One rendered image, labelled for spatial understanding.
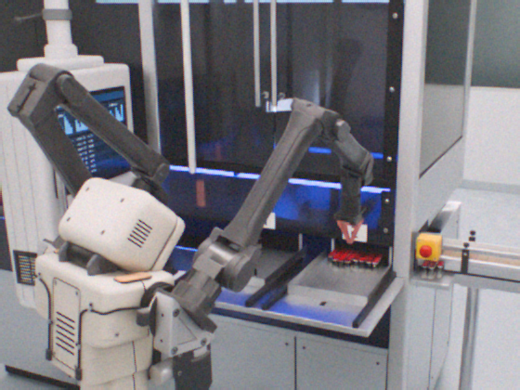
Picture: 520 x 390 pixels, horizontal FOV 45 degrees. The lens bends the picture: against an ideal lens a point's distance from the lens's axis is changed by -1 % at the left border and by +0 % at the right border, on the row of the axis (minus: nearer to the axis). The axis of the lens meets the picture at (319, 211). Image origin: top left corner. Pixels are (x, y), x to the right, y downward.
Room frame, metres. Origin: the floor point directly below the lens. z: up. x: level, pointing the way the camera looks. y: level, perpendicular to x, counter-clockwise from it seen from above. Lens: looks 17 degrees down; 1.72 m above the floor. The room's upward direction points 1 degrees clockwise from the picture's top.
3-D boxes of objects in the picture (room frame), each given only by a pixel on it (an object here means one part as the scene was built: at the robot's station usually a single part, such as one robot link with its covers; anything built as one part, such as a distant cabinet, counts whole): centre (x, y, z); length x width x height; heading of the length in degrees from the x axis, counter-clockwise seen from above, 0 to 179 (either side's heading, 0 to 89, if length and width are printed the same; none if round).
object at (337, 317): (1.93, 0.10, 0.87); 0.70 x 0.48 x 0.02; 68
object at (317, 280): (1.93, -0.08, 0.90); 0.34 x 0.26 x 0.04; 159
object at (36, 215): (2.07, 0.84, 1.19); 0.50 x 0.19 x 0.78; 163
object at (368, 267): (2.01, -0.11, 0.90); 0.18 x 0.02 x 0.05; 69
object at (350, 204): (1.73, -0.09, 1.20); 0.10 x 0.07 x 0.07; 158
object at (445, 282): (1.98, -0.39, 0.87); 0.14 x 0.13 x 0.02; 158
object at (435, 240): (1.95, -0.36, 0.99); 0.08 x 0.07 x 0.07; 158
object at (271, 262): (2.06, 0.23, 0.90); 0.34 x 0.26 x 0.04; 158
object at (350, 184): (1.74, -0.09, 1.26); 0.07 x 0.06 x 0.07; 154
